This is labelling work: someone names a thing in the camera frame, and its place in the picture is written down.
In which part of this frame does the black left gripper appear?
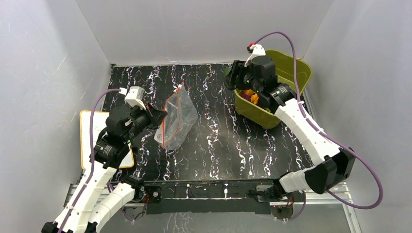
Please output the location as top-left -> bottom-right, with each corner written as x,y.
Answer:
124,101 -> 168,143

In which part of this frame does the clear zip bag red zipper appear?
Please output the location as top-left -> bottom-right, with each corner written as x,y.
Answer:
154,82 -> 198,150

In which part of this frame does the dark green avocado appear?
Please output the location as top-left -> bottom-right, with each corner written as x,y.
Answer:
224,67 -> 232,77

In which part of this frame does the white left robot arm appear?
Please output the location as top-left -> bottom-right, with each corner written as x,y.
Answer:
41,103 -> 167,233

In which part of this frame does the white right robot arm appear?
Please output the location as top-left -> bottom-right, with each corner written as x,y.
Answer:
224,55 -> 355,201

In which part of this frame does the magenta purple food piece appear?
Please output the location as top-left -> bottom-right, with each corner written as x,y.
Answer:
240,89 -> 254,101

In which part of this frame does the yellow orange food piece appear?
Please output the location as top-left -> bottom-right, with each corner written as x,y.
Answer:
250,93 -> 259,105

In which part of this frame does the olive green plastic basket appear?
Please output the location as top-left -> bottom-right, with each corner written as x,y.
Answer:
234,50 -> 312,129

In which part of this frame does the white board orange rim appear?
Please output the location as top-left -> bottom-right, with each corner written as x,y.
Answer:
79,110 -> 135,170

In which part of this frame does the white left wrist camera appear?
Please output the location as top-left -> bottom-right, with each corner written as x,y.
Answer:
125,86 -> 146,110

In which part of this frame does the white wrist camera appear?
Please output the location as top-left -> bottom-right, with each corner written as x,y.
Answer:
125,86 -> 146,110
244,42 -> 266,67

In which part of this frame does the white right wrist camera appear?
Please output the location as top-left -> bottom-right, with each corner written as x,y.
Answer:
244,42 -> 266,67

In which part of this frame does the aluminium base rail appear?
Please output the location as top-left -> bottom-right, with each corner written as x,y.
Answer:
66,180 -> 363,233

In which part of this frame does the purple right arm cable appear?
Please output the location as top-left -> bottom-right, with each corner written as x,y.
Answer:
252,31 -> 384,222

